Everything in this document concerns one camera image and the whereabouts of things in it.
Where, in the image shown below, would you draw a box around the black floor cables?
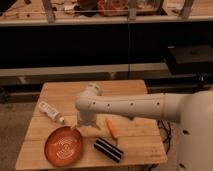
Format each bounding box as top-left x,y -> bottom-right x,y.
156,119 -> 174,154

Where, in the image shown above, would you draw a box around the orange carrot toy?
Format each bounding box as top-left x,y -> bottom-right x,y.
105,118 -> 118,139

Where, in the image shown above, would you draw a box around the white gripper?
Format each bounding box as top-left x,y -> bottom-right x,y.
70,114 -> 101,131

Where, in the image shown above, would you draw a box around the white plastic bottle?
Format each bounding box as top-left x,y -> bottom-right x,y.
38,101 -> 65,124

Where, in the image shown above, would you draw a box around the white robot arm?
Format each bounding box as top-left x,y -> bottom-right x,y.
75,83 -> 213,171

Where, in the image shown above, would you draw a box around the orange ceramic bowl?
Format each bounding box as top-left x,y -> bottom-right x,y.
44,126 -> 83,167

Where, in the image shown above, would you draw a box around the black box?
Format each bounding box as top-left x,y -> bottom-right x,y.
166,45 -> 213,74

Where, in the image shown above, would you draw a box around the wooden table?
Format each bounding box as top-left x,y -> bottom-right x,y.
15,82 -> 167,170

